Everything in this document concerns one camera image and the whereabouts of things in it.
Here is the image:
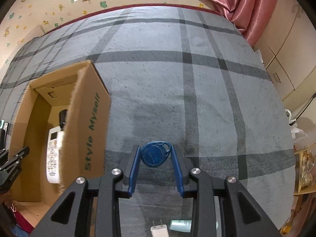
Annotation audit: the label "brown cardboard box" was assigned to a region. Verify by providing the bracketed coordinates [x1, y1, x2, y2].
[8, 60, 111, 225]

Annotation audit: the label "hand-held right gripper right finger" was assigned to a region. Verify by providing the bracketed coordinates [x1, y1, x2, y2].
[170, 144, 282, 237]

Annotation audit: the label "white plastic bags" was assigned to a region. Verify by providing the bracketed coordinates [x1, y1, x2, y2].
[285, 109, 308, 144]

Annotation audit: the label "small white charger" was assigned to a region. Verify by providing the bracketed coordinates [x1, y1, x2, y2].
[150, 221, 169, 237]

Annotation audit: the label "wooden shelf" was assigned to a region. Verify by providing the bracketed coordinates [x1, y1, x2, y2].
[294, 143, 316, 228]

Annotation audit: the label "beige wardrobe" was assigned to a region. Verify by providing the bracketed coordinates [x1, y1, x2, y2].
[252, 0, 316, 102]

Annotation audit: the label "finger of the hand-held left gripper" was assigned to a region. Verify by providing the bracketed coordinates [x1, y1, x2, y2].
[0, 146, 30, 172]

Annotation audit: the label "dark phone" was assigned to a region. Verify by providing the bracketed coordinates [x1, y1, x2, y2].
[0, 120, 9, 139]

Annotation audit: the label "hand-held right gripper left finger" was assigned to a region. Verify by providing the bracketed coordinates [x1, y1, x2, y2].
[30, 144, 141, 237]

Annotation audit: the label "blue key fob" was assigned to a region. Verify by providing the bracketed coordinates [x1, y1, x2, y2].
[140, 141, 172, 167]

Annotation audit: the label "teal tube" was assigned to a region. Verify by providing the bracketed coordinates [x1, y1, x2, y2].
[169, 220, 219, 233]

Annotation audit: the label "black cable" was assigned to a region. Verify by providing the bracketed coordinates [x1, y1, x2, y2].
[296, 92, 316, 119]

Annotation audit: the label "pink curtain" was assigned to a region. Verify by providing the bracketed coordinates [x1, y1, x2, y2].
[175, 0, 280, 46]

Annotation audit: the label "black charger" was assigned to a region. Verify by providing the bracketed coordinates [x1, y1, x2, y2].
[59, 109, 68, 130]

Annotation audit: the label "white remote control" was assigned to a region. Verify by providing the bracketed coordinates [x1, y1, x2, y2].
[46, 126, 65, 184]

